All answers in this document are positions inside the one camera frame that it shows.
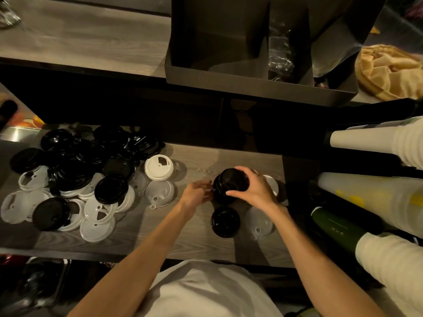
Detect chrome flag stand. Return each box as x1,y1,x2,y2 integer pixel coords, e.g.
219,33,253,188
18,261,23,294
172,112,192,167
0,0,22,29

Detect clear plastic bag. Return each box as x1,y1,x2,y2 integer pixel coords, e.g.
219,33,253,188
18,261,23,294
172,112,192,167
267,28,295,81

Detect stack of white lids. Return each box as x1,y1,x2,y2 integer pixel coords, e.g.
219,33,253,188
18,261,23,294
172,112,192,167
263,174,280,197

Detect grey foil pouch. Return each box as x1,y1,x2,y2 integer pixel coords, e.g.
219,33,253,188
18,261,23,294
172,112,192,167
312,16,364,78

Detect white shirt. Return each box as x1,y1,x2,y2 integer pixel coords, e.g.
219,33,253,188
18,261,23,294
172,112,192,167
134,259,285,317

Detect tan crumpled paper bundle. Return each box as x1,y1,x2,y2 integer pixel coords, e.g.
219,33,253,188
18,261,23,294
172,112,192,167
354,44,423,102

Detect dark metal organizer box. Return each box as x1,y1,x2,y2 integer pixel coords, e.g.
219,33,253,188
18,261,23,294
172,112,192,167
164,0,389,108

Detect black cup lid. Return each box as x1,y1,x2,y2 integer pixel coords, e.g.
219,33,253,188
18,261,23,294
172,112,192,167
212,168,250,206
211,206,241,238

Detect person's left hand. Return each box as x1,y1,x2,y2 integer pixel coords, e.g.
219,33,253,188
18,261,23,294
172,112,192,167
177,180,214,221

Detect person's right hand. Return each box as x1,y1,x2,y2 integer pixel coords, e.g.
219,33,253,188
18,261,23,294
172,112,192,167
226,166,288,217

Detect white paper cup stack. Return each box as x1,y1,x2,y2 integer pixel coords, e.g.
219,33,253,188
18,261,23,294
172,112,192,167
325,117,423,170

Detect clear plastic lids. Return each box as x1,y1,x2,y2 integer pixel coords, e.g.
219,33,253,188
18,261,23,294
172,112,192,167
145,180,175,210
244,206,275,241

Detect person's right forearm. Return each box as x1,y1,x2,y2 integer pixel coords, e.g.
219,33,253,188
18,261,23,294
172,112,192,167
271,207,387,317

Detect translucent yellow print cup stack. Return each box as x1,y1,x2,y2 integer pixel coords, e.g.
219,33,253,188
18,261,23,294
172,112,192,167
317,172,423,238

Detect person's left forearm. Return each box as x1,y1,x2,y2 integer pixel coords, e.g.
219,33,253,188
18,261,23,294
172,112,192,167
67,211,192,317

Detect pile of mixed cup lids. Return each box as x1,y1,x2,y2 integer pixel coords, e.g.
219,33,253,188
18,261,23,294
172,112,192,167
0,124,166,243

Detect green sleeved white cup stack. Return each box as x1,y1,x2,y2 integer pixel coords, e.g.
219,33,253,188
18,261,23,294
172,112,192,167
310,206,423,307

